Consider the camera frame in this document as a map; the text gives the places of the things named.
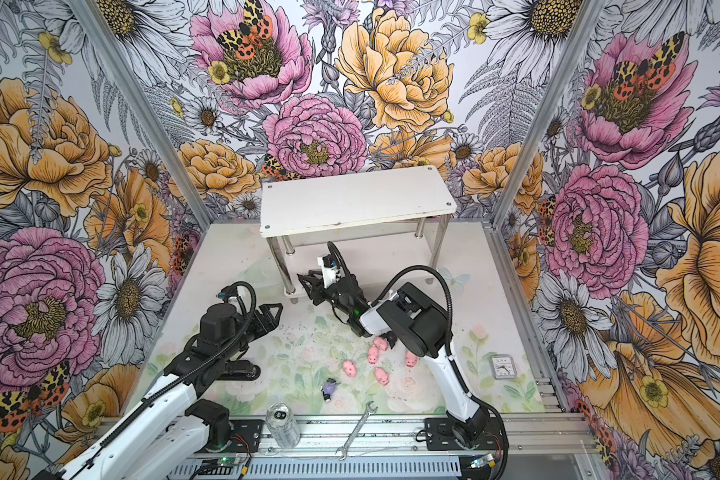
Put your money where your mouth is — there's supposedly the pink pig toy left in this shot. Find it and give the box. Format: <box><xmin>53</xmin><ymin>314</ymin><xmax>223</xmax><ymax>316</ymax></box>
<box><xmin>342</xmin><ymin>360</ymin><xmax>357</xmax><ymax>378</ymax></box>

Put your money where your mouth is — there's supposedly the aluminium front rail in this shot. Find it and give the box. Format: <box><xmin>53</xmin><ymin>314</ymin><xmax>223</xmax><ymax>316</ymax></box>
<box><xmin>83</xmin><ymin>413</ymin><xmax>601</xmax><ymax>460</ymax></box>

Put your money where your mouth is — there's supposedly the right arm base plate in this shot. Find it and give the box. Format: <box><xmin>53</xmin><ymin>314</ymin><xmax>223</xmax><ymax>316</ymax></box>
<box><xmin>419</xmin><ymin>417</ymin><xmax>503</xmax><ymax>452</ymax></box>

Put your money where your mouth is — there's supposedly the pink pig toy right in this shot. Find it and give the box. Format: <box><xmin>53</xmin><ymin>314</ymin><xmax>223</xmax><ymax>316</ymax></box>
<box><xmin>405</xmin><ymin>351</ymin><xmax>418</xmax><ymax>368</ymax></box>

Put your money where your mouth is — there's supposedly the black corrugated cable right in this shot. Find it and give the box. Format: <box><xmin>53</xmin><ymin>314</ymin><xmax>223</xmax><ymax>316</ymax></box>
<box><xmin>371</xmin><ymin>265</ymin><xmax>508</xmax><ymax>480</ymax></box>

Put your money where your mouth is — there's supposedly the white two-tier shelf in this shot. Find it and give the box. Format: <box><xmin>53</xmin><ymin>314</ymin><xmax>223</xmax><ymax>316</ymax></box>
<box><xmin>260</xmin><ymin>166</ymin><xmax>456</xmax><ymax>298</ymax></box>

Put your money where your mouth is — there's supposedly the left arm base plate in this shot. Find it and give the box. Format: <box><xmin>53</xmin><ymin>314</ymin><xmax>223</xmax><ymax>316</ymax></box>
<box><xmin>203</xmin><ymin>419</ymin><xmax>264</xmax><ymax>454</ymax></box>

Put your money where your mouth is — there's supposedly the silver wrench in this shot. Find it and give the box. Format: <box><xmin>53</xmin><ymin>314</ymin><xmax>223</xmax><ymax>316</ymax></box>
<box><xmin>336</xmin><ymin>401</ymin><xmax>378</xmax><ymax>461</ymax></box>

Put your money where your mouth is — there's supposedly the pink pig toy lower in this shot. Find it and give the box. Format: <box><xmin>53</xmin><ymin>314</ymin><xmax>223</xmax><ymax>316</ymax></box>
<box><xmin>374</xmin><ymin>367</ymin><xmax>390</xmax><ymax>386</ymax></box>

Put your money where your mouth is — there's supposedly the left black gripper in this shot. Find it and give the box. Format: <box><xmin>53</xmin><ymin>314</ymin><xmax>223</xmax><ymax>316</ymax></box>
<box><xmin>221</xmin><ymin>304</ymin><xmax>283</xmax><ymax>359</ymax></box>

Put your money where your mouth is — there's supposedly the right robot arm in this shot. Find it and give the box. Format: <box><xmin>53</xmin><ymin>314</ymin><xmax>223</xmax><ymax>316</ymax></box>
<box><xmin>297</xmin><ymin>242</ymin><xmax>492</xmax><ymax>448</ymax></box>

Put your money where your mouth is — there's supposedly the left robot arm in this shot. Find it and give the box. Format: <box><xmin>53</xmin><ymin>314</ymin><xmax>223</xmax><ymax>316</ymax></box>
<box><xmin>37</xmin><ymin>302</ymin><xmax>283</xmax><ymax>479</ymax></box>

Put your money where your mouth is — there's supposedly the pink pig toy upper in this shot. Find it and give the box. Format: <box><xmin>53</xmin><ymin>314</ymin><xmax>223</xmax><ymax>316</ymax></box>
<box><xmin>367</xmin><ymin>336</ymin><xmax>390</xmax><ymax>365</ymax></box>

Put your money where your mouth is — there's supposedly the small white clock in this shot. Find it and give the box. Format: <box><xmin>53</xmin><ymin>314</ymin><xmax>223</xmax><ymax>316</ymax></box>
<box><xmin>490</xmin><ymin>355</ymin><xmax>518</xmax><ymax>380</ymax></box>

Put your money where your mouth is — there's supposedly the green circuit board left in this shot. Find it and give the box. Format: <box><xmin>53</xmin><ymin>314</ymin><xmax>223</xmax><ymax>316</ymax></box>
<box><xmin>198</xmin><ymin>458</ymin><xmax>249</xmax><ymax>477</ymax></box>

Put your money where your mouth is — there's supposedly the green circuit board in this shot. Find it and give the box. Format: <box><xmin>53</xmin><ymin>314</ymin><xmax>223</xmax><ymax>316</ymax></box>
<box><xmin>198</xmin><ymin>458</ymin><xmax>249</xmax><ymax>477</ymax></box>
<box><xmin>469</xmin><ymin>453</ymin><xmax>497</xmax><ymax>469</ymax></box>

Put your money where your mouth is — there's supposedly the pink pig toy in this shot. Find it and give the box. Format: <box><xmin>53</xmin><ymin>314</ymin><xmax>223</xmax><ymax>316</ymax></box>
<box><xmin>342</xmin><ymin>360</ymin><xmax>357</xmax><ymax>378</ymax></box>
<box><xmin>367</xmin><ymin>336</ymin><xmax>390</xmax><ymax>365</ymax></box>
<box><xmin>405</xmin><ymin>351</ymin><xmax>418</xmax><ymax>368</ymax></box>
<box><xmin>374</xmin><ymin>367</ymin><xmax>390</xmax><ymax>386</ymax></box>

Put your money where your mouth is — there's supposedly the green circuit board right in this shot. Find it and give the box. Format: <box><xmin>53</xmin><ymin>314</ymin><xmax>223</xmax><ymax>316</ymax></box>
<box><xmin>469</xmin><ymin>453</ymin><xmax>497</xmax><ymax>469</ymax></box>

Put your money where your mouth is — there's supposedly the black purple kuromi toy front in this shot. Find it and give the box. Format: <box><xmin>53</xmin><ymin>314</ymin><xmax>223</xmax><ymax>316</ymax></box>
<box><xmin>321</xmin><ymin>378</ymin><xmax>339</xmax><ymax>402</ymax></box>

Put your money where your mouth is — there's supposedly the silver drink can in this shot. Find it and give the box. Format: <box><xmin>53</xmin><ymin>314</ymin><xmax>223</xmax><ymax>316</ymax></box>
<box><xmin>265</xmin><ymin>403</ymin><xmax>301</xmax><ymax>449</ymax></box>

